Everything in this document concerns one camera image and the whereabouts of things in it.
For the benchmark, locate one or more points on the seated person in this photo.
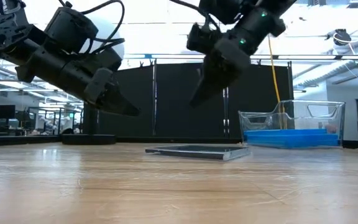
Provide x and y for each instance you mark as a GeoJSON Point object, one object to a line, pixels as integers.
{"type": "Point", "coordinates": [331, 128]}

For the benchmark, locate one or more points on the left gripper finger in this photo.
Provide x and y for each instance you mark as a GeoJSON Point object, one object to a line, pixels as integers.
{"type": "Point", "coordinates": [104, 99]}
{"type": "Point", "coordinates": [121, 91]}

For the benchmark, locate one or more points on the clear plastic bin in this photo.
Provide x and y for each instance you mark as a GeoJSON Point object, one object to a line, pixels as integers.
{"type": "Point", "coordinates": [291, 118]}

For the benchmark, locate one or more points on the black partition screen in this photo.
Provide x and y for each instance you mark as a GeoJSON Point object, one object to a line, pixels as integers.
{"type": "Point", "coordinates": [172, 102]}

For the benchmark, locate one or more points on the black table frame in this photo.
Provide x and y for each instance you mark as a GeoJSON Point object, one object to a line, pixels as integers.
{"type": "Point", "coordinates": [166, 140]}

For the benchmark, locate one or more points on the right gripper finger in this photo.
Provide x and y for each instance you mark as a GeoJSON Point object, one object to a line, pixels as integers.
{"type": "Point", "coordinates": [205, 67]}
{"type": "Point", "coordinates": [225, 65]}

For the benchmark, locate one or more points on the black clear jewel case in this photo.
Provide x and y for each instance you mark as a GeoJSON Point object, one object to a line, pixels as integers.
{"type": "Point", "coordinates": [197, 152]}

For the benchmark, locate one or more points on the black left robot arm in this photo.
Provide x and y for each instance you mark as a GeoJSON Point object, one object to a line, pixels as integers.
{"type": "Point", "coordinates": [8, 34]}

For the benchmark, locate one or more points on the white globe lamp black base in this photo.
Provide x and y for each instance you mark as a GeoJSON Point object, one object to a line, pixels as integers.
{"type": "Point", "coordinates": [89, 124]}

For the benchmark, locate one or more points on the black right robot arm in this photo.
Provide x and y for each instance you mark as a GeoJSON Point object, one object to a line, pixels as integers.
{"type": "Point", "coordinates": [228, 9]}

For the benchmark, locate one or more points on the black computer monitor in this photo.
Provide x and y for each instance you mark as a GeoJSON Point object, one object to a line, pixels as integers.
{"type": "Point", "coordinates": [4, 112]}

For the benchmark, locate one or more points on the blue plastic disc case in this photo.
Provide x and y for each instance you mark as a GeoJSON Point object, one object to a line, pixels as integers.
{"type": "Point", "coordinates": [284, 132]}
{"type": "Point", "coordinates": [291, 137]}
{"type": "Point", "coordinates": [291, 144]}

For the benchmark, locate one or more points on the black ceiling device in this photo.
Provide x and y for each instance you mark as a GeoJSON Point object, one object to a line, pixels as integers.
{"type": "Point", "coordinates": [341, 36]}

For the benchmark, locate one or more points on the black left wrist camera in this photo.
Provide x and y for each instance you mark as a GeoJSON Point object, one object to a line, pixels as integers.
{"type": "Point", "coordinates": [70, 29]}

